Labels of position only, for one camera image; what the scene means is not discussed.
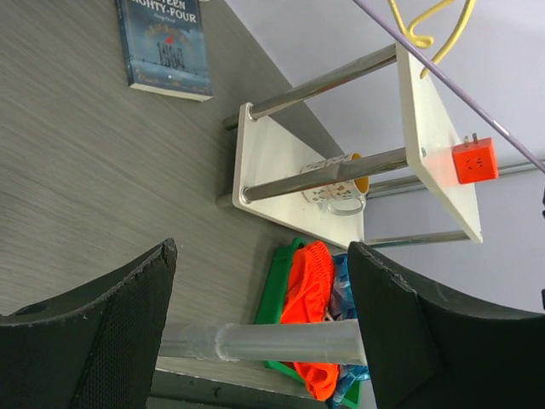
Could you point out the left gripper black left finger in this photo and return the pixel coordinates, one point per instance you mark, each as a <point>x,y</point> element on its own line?
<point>95,346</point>

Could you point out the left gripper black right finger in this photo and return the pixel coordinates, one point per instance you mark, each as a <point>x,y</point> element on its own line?
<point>431,346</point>

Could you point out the blue patterned shorts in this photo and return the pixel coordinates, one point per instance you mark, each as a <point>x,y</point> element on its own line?
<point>342,307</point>

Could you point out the orange shorts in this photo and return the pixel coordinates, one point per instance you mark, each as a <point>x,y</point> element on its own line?
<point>307,298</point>

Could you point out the purple clothes hanger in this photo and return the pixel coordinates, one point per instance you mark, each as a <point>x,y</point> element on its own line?
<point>452,86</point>

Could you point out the yellow clothes hanger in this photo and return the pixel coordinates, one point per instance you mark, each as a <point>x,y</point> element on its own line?
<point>443,30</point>

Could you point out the grey clothes rack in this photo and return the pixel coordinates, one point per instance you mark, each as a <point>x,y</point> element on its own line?
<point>335,342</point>

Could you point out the green plastic tray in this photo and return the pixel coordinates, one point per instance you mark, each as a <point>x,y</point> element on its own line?
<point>272,305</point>

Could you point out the white patterned mug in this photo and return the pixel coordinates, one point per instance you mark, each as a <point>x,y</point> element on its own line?
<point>346,198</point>

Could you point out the red cube power socket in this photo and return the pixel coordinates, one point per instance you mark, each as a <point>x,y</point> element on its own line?
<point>475,160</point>

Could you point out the dark blue book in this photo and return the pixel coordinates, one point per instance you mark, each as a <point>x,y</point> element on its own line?
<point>164,48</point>

